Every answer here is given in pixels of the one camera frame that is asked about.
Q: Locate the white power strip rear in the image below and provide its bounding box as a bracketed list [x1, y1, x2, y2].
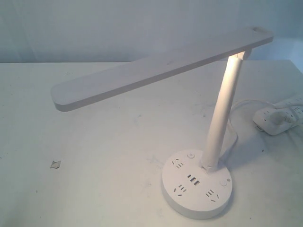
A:
[276, 94, 303, 108]

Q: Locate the small grey paper scrap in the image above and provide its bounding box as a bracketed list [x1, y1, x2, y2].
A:
[50, 160, 61, 169]

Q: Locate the white desk lamp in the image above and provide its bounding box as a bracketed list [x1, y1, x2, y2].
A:
[51, 26, 274, 219]

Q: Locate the white power strip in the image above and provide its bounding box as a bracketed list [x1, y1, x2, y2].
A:
[252, 106, 303, 136]
[276, 94, 303, 108]

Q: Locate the white power strip front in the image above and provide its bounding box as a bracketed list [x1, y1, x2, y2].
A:
[252, 106, 303, 136]

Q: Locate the white plug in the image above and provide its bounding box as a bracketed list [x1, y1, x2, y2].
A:
[270, 112, 293, 125]

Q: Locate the thin white cable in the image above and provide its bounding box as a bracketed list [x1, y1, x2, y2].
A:
[220, 99, 279, 162]

